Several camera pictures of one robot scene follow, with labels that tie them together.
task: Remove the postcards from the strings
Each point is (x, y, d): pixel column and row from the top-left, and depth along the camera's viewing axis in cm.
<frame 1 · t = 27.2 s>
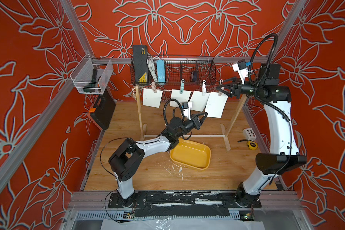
left hand: (208, 113, 71), fingers closed
right hand: (217, 85, 62), fingers open
yellow plastic tray: (191, 154, 91), on the table
white button box: (249, 134, 97), point 4 cm above the table
yellow tape measure: (251, 144, 94), point 2 cm above the table

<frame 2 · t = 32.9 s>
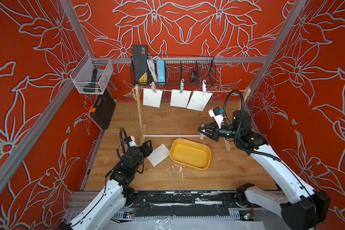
left hand: (148, 142, 80), fingers open
right hand: (197, 130, 67), fingers closed
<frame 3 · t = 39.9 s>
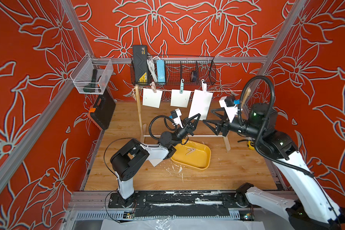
left hand: (200, 115, 67), fingers closed
right hand: (206, 115, 56), fingers open
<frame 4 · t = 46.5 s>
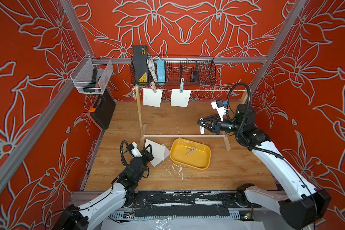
left hand: (152, 144, 81), fingers closed
right hand: (197, 123, 63), fingers closed
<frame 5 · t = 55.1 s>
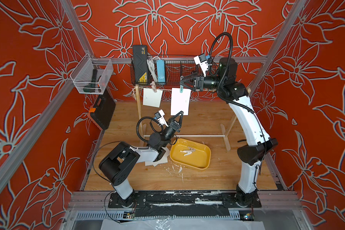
left hand: (184, 113, 70), fingers closed
right hand: (179, 81, 60), fingers open
white clothespin: (188, 153, 91), on the table
